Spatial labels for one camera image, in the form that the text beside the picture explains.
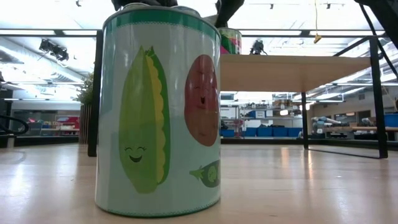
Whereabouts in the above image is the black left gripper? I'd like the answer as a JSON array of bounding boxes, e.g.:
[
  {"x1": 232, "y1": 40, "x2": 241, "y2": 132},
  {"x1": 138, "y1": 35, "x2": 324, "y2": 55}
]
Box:
[{"x1": 111, "y1": 0, "x2": 178, "y2": 11}]

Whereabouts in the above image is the teal vegetable-print tin can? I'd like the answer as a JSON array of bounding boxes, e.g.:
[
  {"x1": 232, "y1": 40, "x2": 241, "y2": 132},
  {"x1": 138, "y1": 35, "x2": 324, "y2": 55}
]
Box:
[{"x1": 95, "y1": 2, "x2": 222, "y2": 218}]

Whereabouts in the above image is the wooden shelf with black legs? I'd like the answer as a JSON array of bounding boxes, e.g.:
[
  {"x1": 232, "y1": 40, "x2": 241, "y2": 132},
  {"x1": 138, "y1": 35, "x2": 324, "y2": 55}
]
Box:
[{"x1": 87, "y1": 29, "x2": 389, "y2": 159}]

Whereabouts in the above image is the black ceiling-hung device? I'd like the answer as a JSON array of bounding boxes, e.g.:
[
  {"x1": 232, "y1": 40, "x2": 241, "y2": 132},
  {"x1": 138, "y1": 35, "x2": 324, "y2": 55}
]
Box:
[
  {"x1": 39, "y1": 39, "x2": 70, "y2": 62},
  {"x1": 250, "y1": 39, "x2": 266, "y2": 56}
]

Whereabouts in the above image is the metal storage rack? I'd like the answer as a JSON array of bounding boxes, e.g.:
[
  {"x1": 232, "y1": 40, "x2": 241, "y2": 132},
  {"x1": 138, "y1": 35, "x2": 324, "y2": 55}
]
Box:
[{"x1": 220, "y1": 99, "x2": 304, "y2": 139}]

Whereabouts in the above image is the green potted plant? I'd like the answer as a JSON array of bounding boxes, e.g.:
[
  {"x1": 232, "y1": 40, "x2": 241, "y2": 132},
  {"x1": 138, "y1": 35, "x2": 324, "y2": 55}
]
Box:
[{"x1": 75, "y1": 72, "x2": 94, "y2": 144}]

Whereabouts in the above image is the black ceiling beam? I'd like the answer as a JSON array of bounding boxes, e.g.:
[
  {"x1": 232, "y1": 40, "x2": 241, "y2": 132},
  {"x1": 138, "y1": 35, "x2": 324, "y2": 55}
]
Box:
[{"x1": 0, "y1": 28, "x2": 388, "y2": 39}]

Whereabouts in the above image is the red storage cart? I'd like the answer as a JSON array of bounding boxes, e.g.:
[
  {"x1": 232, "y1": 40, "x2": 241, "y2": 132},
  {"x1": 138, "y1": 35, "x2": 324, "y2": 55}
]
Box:
[{"x1": 55, "y1": 116, "x2": 80, "y2": 136}]

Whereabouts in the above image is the wooden workbench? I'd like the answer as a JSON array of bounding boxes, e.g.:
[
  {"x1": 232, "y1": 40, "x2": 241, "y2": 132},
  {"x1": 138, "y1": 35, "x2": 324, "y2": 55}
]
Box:
[{"x1": 329, "y1": 126, "x2": 398, "y2": 132}]

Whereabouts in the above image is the yellow hanging cord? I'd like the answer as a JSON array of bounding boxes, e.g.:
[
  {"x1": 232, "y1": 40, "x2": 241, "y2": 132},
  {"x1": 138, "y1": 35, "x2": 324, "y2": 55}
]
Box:
[{"x1": 313, "y1": 0, "x2": 323, "y2": 44}]

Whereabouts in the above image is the black looped cable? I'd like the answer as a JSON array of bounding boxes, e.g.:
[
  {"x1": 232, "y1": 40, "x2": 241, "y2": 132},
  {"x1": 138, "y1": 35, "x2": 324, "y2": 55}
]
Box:
[{"x1": 0, "y1": 114, "x2": 30, "y2": 137}]

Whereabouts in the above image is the black metal table frame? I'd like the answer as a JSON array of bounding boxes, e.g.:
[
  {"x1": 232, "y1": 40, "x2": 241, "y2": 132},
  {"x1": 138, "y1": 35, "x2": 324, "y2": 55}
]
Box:
[{"x1": 0, "y1": 135, "x2": 398, "y2": 151}]

